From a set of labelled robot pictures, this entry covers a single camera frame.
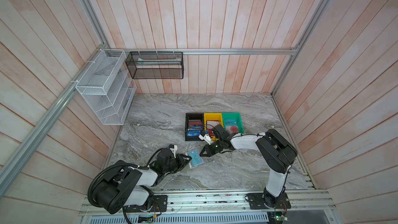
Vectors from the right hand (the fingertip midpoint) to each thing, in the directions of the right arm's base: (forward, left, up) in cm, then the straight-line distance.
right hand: (201, 154), depth 89 cm
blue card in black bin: (+13, +5, +3) cm, 14 cm away
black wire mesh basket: (+52, +32, +26) cm, 67 cm away
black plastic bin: (+19, +5, +1) cm, 20 cm away
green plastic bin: (+22, -21, +2) cm, 30 cm away
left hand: (-5, +6, +2) cm, 8 cm away
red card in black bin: (+21, +4, +2) cm, 21 cm away
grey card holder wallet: (-6, +6, 0) cm, 8 cm away
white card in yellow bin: (+21, -7, +2) cm, 22 cm away
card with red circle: (+17, -20, +2) cm, 26 cm away
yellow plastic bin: (+25, -8, +5) cm, 27 cm away
